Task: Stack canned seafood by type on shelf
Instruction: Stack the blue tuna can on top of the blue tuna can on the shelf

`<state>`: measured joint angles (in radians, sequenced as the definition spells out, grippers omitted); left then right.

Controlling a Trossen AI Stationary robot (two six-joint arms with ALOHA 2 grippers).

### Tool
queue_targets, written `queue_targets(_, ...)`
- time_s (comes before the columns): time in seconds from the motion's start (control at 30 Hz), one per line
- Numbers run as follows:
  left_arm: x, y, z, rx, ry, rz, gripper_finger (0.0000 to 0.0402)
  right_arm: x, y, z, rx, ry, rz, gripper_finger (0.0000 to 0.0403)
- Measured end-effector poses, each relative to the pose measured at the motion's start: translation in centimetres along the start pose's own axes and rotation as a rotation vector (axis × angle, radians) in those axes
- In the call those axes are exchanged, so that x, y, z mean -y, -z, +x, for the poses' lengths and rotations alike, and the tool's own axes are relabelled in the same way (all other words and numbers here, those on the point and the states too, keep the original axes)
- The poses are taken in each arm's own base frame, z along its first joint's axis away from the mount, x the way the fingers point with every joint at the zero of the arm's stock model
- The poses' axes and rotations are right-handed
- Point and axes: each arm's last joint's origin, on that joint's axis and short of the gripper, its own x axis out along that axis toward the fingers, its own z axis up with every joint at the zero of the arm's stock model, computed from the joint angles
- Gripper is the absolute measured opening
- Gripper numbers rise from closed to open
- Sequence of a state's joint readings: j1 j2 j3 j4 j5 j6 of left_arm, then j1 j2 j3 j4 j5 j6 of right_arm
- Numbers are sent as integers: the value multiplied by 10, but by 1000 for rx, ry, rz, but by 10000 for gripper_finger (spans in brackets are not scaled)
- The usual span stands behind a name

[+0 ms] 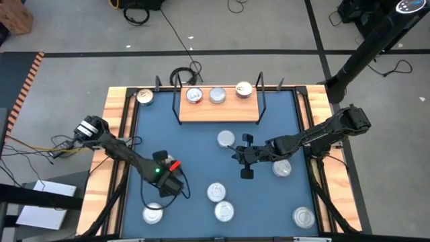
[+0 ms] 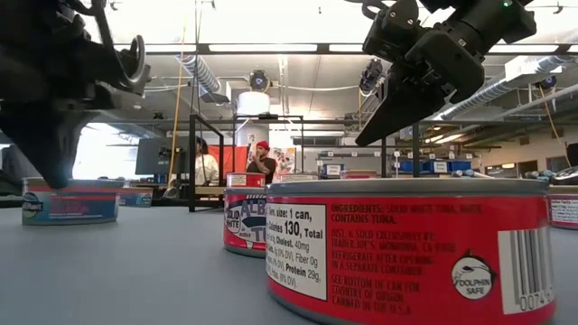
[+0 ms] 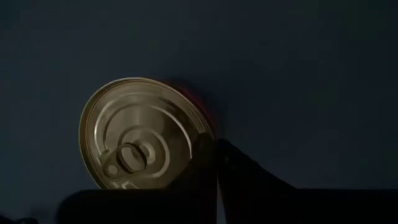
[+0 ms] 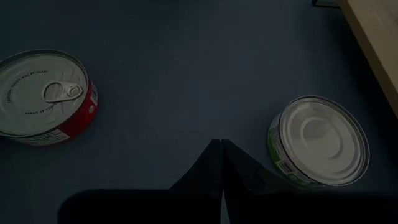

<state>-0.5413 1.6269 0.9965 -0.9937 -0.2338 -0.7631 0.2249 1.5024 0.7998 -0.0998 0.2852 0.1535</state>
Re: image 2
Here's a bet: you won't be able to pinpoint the silver spiral air duct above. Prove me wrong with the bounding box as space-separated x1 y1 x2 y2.
440 53 578 122

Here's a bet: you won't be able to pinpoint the black round device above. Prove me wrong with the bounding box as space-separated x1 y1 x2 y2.
552 165 578 187

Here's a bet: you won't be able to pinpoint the floral pattern cloth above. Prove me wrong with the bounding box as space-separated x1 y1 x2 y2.
270 146 297 178

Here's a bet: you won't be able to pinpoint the wooden shelf black metal frame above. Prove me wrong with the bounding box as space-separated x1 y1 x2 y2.
188 112 422 213

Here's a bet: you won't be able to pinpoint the pull tab gold lid can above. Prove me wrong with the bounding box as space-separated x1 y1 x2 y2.
340 169 378 181

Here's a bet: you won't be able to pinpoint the white hanging lamp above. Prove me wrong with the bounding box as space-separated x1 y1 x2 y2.
236 90 272 116

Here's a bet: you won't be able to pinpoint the blue white label box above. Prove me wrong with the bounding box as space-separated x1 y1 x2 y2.
322 162 345 179

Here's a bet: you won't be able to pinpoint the person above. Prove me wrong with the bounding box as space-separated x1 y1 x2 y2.
193 136 221 187
246 139 277 184

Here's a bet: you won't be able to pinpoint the silver flexible air duct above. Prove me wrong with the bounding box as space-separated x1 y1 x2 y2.
178 53 231 105

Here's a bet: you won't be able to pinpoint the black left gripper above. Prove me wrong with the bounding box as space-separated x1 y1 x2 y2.
0 26 153 190

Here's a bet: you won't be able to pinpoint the blue table mat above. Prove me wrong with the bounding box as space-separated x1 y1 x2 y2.
0 205 578 325

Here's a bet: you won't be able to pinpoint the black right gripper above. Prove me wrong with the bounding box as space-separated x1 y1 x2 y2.
355 24 487 148

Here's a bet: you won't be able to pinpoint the grey rolls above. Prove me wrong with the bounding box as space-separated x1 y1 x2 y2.
451 169 497 181

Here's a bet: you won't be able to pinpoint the salmon can gold lid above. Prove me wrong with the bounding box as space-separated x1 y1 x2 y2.
21 177 121 227
117 187 154 209

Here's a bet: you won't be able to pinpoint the black computer monitor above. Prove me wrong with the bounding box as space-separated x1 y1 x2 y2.
135 136 191 177

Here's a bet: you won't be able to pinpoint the yellow hanging cable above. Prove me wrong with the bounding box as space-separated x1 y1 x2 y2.
539 85 573 169
167 26 187 189

